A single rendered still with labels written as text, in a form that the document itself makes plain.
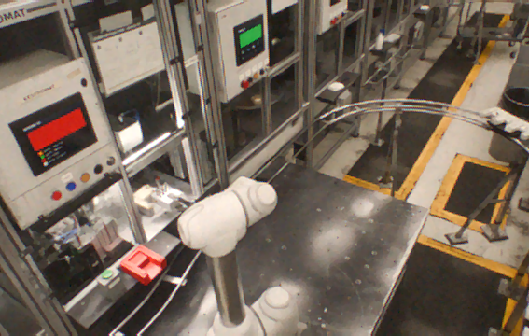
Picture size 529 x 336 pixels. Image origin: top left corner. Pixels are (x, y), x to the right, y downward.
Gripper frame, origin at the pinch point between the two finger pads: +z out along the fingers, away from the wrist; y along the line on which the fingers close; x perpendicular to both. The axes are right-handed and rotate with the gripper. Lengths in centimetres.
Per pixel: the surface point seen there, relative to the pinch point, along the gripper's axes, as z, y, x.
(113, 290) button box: -11, -7, 49
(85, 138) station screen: 1, 54, 32
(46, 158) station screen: 1, 55, 47
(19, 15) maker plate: 5, 97, 35
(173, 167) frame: 25.6, -5.9, -24.3
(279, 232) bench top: -38, -35, -37
